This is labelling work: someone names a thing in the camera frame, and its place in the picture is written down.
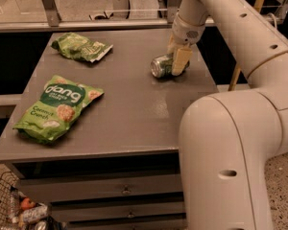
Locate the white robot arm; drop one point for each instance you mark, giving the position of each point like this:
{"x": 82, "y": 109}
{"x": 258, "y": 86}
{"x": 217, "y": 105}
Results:
{"x": 226, "y": 138}

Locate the metal railing frame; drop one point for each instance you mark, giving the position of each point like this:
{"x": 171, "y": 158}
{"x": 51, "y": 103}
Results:
{"x": 59, "y": 15}

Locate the orange fruit in basket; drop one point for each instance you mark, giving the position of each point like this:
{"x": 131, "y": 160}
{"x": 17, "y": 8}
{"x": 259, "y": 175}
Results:
{"x": 27, "y": 204}

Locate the plastic bottle in basket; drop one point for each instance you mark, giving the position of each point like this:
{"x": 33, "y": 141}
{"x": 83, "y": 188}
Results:
{"x": 34, "y": 215}

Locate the green Dang chips bag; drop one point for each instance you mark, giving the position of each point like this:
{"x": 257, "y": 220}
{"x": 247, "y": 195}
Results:
{"x": 59, "y": 106}

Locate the green soda can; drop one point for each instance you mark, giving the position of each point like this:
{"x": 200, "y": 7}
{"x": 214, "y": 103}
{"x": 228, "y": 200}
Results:
{"x": 161, "y": 66}

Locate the black wire basket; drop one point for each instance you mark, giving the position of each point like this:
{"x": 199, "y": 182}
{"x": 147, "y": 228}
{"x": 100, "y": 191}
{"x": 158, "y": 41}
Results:
{"x": 10, "y": 210}

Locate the crumpled green snack bag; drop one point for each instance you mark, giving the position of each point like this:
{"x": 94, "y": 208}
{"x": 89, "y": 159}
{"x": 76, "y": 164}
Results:
{"x": 80, "y": 48}

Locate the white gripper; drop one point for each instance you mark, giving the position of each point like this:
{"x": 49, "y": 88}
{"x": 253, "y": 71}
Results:
{"x": 186, "y": 33}

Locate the grey drawer cabinet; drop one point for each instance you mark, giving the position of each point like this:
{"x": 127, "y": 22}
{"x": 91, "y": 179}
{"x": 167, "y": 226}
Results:
{"x": 117, "y": 168}

